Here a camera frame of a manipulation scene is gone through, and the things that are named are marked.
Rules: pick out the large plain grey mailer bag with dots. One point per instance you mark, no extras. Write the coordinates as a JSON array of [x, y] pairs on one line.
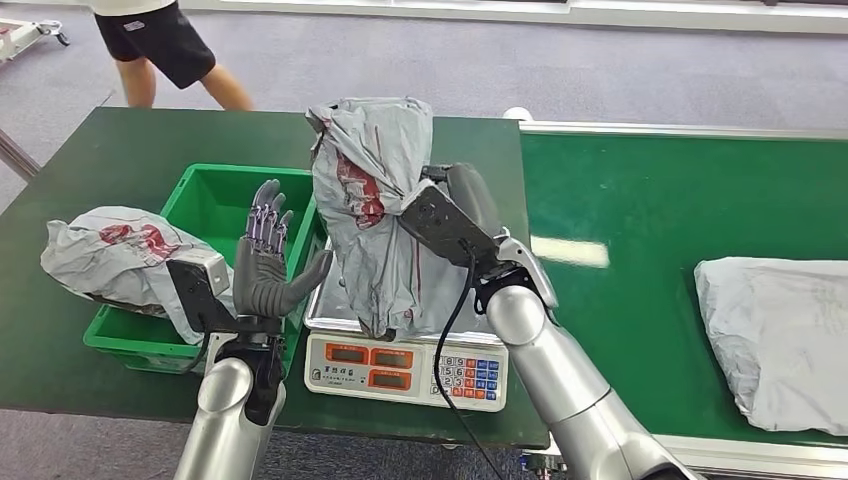
[[782, 331]]

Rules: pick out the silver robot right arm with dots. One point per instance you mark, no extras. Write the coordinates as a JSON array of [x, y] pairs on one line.
[[563, 384]]

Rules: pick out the white wheeled cart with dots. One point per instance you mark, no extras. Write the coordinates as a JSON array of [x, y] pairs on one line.
[[13, 36]]

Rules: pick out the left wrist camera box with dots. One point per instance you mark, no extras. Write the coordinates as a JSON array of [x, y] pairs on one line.
[[195, 291]]

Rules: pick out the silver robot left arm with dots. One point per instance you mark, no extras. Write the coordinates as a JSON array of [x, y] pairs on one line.
[[218, 417]]

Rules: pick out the grey mailer bag red logo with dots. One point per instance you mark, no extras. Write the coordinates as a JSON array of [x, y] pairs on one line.
[[371, 265]]

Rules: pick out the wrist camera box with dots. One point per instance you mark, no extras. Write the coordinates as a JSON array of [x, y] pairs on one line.
[[195, 291], [444, 225]]

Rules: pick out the white electronic scale steel tray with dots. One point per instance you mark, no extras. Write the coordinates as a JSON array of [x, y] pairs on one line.
[[371, 374]]

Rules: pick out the green plastic crate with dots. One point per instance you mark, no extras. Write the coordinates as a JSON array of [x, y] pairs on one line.
[[212, 199]]

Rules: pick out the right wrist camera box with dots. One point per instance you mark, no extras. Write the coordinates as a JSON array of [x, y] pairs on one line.
[[444, 225]]

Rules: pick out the crumpled grey red-print mailer bag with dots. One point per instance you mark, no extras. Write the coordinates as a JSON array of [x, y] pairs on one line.
[[112, 258]]

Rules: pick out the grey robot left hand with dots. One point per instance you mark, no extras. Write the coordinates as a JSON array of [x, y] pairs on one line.
[[262, 285]]

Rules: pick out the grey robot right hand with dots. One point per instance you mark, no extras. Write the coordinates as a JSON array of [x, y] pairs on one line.
[[474, 192]]

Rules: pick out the person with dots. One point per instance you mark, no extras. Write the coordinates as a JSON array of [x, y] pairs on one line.
[[159, 40]]

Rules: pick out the brown metal bar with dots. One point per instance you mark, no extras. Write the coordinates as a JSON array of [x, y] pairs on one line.
[[16, 156]]

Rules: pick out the white conveyor roller cap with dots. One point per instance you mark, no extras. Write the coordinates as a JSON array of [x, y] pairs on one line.
[[518, 113]]

